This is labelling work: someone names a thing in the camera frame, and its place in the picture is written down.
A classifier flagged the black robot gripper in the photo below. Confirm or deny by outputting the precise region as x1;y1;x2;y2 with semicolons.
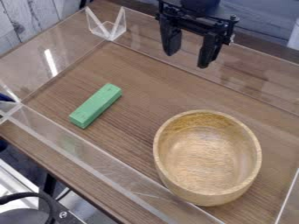
155;0;239;68

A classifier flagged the green rectangular block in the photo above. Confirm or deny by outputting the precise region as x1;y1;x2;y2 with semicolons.
70;83;123;129

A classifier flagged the light brown wooden bowl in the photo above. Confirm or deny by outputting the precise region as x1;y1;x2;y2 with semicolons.
154;109;263;207

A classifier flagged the black table leg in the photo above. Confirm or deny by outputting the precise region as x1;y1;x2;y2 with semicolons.
43;174;58;196

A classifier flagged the clear acrylic tray enclosure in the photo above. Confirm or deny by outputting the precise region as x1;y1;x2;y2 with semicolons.
0;1;299;224

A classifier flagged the black metal bracket with screw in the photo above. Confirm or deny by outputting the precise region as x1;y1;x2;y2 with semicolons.
38;192;87;224

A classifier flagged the black cable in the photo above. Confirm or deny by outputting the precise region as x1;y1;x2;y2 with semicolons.
0;192;56;224

